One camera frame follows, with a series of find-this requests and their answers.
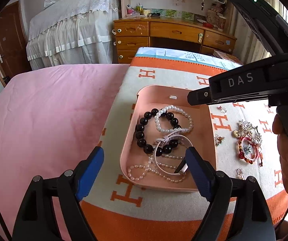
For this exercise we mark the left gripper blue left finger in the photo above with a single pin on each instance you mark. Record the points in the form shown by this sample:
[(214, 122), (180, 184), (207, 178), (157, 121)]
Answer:
[(86, 172)]

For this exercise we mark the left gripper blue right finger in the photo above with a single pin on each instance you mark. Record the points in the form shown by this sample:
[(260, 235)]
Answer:
[(200, 171)]

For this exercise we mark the white strap wristwatch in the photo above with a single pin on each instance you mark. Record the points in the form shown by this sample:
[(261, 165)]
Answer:
[(165, 145)]

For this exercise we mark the gold rhinestone brooch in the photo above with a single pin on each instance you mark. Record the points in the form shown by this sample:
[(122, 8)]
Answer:
[(246, 129)]

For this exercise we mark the pink jewelry box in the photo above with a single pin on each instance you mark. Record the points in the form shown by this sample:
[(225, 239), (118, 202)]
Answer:
[(162, 128)]

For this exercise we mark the person's right hand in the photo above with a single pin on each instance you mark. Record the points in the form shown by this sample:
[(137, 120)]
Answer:
[(282, 144)]

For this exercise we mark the small silver earring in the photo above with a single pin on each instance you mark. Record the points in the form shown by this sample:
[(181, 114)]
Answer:
[(240, 173)]

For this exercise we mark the small colourful earring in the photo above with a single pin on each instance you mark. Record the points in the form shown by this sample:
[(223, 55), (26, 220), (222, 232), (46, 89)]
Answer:
[(218, 139)]

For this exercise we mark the beige curtain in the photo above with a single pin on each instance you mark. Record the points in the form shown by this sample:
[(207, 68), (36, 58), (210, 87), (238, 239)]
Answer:
[(247, 46)]

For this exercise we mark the stack of books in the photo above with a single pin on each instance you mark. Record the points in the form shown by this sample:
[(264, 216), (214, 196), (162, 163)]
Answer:
[(222, 55)]

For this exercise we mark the pink bed sheet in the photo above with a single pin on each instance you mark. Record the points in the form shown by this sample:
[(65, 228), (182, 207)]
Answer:
[(50, 120)]

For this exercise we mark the light blue patterned sheet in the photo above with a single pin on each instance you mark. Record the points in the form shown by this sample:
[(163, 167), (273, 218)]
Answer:
[(190, 57)]

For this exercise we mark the white lace covered furniture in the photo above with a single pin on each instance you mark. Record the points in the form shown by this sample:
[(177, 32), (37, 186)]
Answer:
[(72, 32)]

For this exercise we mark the wooden desk with drawers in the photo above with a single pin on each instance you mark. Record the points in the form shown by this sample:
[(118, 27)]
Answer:
[(172, 33)]

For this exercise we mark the brown wooden door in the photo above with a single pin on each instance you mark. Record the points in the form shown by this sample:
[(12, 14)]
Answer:
[(13, 58)]

